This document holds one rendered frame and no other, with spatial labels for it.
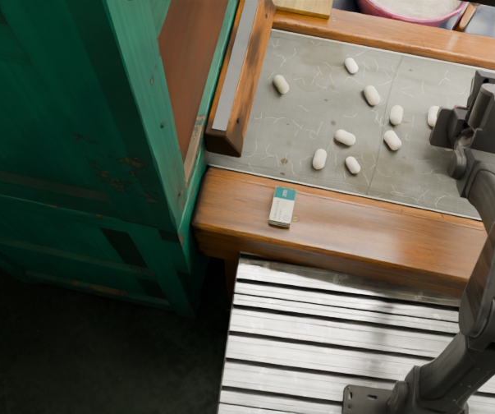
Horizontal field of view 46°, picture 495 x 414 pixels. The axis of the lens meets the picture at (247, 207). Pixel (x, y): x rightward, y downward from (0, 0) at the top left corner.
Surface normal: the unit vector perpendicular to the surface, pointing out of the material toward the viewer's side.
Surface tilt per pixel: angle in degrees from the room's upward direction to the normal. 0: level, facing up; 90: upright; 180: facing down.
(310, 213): 0
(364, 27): 0
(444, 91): 0
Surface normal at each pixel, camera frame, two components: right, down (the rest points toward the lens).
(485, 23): 0.02, -0.34
